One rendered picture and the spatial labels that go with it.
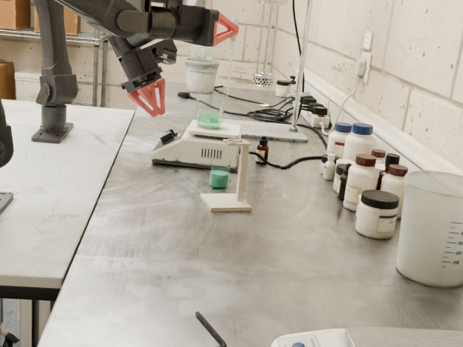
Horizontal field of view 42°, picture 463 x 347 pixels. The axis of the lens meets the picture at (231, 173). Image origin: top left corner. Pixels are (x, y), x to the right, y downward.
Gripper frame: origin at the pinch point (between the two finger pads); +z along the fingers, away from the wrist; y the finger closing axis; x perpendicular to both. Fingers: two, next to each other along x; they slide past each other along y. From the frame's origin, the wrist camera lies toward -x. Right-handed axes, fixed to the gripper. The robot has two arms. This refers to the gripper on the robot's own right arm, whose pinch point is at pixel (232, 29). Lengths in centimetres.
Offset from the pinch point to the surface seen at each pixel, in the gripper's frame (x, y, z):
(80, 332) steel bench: 33, -40, -46
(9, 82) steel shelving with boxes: 54, 261, 37
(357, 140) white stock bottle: 21.7, -7.6, 33.4
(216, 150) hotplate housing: 27.3, 9.3, 6.3
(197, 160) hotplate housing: 30.3, 11.9, 3.1
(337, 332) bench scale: 30, -58, -23
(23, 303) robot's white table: 39, -22, -47
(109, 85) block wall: 52, 248, 94
